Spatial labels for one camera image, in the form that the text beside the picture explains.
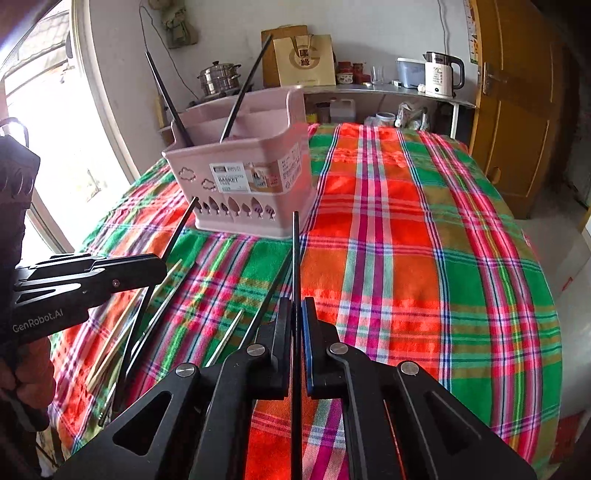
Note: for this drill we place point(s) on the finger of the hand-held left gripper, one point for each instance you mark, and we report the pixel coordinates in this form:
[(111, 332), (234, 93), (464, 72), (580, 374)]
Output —
[(55, 302), (106, 270)]

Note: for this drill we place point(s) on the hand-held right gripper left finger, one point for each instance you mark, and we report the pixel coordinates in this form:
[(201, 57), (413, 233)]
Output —
[(282, 341)]

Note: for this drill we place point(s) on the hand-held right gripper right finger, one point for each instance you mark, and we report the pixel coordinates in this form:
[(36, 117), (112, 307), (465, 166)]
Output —
[(308, 350)]

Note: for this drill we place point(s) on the black chopstick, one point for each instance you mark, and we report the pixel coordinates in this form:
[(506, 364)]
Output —
[(295, 258), (182, 224), (166, 97), (270, 295), (244, 87)]

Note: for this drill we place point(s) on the steel chopstick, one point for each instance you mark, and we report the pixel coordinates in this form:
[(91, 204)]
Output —
[(157, 323), (225, 337)]

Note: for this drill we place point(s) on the pale wooden chopstick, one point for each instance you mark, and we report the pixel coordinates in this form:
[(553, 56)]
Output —
[(174, 271), (115, 337)]

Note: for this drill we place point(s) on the pink plastic basket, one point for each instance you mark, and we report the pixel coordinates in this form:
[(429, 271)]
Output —
[(300, 194)]

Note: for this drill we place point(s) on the person's left hand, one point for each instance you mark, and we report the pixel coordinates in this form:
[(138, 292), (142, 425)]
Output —
[(27, 369)]

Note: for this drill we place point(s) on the window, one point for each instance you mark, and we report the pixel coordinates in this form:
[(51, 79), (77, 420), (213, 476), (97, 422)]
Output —
[(60, 115)]

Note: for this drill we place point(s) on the plaid tablecloth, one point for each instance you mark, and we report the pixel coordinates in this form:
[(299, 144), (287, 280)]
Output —
[(415, 277)]

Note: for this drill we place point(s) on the steel steamer pot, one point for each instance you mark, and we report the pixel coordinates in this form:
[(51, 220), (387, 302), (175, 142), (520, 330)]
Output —
[(219, 81)]

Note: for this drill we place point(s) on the hanging cloth bag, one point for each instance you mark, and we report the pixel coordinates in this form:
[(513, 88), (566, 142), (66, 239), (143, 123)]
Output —
[(178, 27)]

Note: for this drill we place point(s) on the plastic jug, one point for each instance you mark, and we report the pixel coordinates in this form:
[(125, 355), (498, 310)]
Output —
[(342, 111)]

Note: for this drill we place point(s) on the crumpled plastic bag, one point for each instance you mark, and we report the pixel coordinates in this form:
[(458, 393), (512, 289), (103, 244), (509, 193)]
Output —
[(411, 115)]

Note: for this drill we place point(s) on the metal shelf counter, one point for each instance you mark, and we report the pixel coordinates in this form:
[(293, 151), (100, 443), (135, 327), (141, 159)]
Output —
[(369, 90)]

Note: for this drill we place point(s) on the brown cardboard box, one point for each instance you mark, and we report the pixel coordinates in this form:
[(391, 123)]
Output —
[(268, 55)]

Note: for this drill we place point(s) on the red lidded jar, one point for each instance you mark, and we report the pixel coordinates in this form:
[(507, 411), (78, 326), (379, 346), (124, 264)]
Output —
[(361, 73), (345, 74)]

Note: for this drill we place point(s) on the beige paper bag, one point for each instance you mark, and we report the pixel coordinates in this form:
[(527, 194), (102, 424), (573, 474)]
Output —
[(304, 64)]

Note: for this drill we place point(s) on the clear drinking glass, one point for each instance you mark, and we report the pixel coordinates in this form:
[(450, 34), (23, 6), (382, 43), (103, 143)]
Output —
[(377, 76)]

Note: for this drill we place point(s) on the water filter pitcher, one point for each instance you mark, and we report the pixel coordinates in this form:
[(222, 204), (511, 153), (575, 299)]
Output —
[(408, 74)]

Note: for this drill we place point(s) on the white electric kettle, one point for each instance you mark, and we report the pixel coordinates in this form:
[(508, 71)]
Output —
[(438, 76)]

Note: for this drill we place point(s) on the bundle of dark chopsticks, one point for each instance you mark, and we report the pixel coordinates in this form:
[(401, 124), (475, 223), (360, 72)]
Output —
[(512, 92)]

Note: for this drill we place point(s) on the wall calendar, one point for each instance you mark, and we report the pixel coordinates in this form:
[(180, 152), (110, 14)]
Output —
[(472, 32)]

